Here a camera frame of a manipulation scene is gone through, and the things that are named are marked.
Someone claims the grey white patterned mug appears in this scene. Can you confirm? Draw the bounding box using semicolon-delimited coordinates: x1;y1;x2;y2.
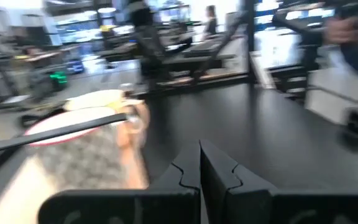
23;105;150;191

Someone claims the peach plastic mug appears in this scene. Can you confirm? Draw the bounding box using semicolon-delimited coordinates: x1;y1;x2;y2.
63;89;151;190

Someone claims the black metal table frame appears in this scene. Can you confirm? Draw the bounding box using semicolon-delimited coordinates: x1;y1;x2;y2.
144;0;257;96

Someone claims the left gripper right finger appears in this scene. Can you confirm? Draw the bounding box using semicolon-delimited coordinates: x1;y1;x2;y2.
199;139;358;224

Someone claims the wooden shelf black metal frame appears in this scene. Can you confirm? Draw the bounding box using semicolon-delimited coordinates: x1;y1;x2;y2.
0;112;129;224

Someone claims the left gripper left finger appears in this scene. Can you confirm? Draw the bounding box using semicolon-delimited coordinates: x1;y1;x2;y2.
37;139;202;224

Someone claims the person's hand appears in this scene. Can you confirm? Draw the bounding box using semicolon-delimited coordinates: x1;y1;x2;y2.
323;17;358;45

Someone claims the green crate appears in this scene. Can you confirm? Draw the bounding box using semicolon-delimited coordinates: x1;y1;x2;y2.
50;72;69;85

